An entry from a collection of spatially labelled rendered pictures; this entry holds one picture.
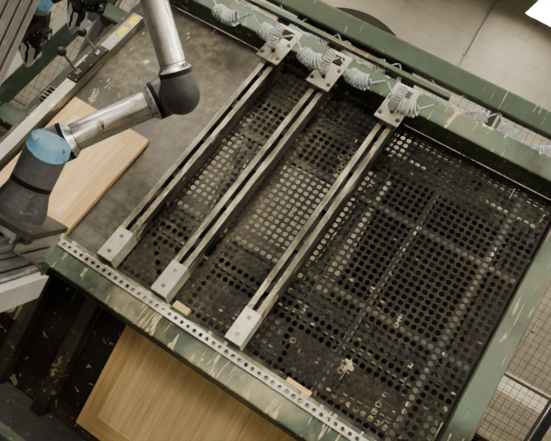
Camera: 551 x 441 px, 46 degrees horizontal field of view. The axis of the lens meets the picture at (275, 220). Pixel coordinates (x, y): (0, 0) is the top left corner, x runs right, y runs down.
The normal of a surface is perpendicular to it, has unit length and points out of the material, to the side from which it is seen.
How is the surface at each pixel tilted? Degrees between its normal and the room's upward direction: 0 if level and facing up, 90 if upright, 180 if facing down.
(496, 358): 59
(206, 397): 90
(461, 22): 90
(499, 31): 90
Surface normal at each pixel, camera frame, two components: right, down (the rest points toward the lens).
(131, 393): -0.28, 0.00
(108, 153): 0.00, -0.45
